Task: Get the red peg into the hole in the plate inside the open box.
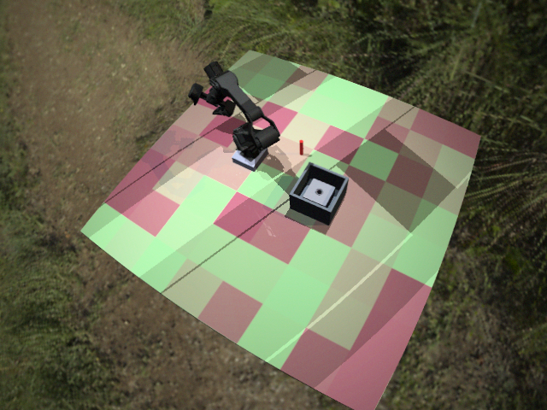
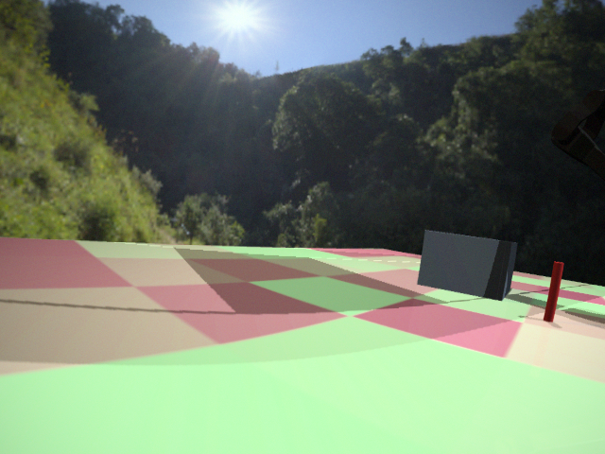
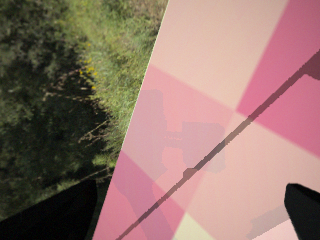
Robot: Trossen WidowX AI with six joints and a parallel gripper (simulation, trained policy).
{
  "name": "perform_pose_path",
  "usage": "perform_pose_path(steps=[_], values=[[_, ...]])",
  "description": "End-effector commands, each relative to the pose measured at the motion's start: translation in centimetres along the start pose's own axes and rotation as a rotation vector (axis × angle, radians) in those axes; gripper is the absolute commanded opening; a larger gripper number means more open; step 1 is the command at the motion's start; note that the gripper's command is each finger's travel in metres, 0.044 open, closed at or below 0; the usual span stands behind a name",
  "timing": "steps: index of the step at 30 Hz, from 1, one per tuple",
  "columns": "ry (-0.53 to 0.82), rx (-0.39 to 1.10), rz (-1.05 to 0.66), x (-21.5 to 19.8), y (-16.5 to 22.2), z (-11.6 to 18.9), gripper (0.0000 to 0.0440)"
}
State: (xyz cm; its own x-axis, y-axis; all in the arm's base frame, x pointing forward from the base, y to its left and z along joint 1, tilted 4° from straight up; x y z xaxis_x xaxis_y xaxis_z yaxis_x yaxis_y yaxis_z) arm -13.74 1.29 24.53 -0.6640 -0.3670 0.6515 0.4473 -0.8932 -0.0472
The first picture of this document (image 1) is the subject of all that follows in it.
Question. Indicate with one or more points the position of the white plate with hole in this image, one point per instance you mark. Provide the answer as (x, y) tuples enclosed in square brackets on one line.
[(320, 192)]

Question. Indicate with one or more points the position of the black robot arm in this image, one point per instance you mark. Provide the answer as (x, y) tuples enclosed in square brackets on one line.
[(248, 140)]

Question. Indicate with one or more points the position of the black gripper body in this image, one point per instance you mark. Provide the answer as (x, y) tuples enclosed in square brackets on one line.
[(227, 107)]

